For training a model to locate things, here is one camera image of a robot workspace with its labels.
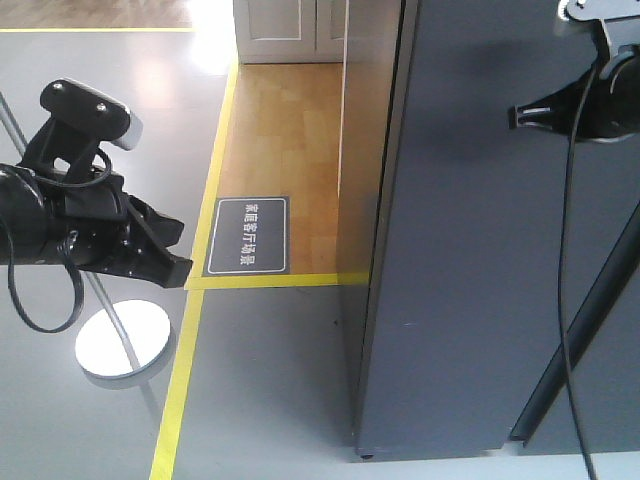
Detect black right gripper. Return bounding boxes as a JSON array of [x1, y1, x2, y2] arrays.
[[507, 55, 639, 143]]

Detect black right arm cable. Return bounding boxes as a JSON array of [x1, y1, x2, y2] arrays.
[[557, 59, 601, 480]]

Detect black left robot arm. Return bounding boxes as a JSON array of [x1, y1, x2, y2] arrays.
[[1, 164, 193, 288]]

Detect silver sign stand pole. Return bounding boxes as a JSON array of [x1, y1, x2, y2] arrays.
[[1, 106, 171, 378]]

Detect dark grey fridge body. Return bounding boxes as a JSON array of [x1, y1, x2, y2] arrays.
[[339, 1, 639, 461]]

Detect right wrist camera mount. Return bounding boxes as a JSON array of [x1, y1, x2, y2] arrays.
[[557, 0, 639, 62]]

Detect white panelled wardrobe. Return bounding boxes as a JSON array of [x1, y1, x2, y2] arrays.
[[233, 0, 347, 64]]

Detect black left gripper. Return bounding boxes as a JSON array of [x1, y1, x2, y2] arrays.
[[42, 174, 193, 288]]

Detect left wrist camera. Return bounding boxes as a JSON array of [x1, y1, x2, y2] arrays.
[[19, 78, 143, 185]]

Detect dark floor sign chinese text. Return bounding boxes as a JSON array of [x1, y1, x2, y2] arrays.
[[204, 196, 290, 276]]

